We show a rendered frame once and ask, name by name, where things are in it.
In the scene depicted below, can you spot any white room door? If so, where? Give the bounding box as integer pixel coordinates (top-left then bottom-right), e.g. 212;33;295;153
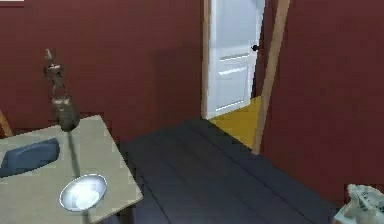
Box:
206;0;267;120

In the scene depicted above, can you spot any beige table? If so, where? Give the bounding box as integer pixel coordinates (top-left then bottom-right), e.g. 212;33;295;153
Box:
0;114;144;224

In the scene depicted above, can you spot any silver metal bowl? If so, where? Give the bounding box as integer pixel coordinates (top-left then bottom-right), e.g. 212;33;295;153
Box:
59;173;109;213

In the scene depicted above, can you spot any dark blue cloth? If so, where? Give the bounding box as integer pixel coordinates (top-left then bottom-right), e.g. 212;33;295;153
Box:
0;137;61;179

